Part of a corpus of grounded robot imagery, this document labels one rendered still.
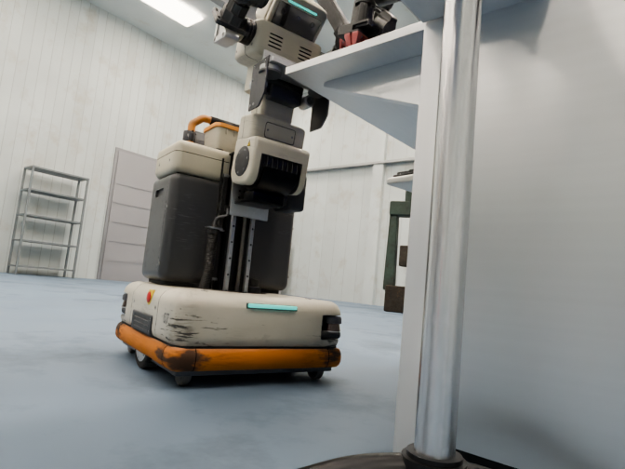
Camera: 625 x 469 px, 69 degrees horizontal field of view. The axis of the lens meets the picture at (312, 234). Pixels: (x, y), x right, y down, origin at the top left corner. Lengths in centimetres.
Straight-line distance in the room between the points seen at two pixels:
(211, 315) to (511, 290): 89
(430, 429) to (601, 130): 49
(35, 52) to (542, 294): 1131
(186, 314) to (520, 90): 101
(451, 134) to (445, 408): 34
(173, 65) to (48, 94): 335
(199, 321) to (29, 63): 1040
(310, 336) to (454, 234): 105
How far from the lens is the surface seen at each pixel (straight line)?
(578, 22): 89
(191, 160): 175
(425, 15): 99
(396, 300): 837
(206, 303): 139
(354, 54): 113
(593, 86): 84
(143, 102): 1249
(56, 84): 1162
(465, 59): 67
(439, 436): 62
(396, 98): 111
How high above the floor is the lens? 33
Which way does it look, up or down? 6 degrees up
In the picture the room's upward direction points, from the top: 6 degrees clockwise
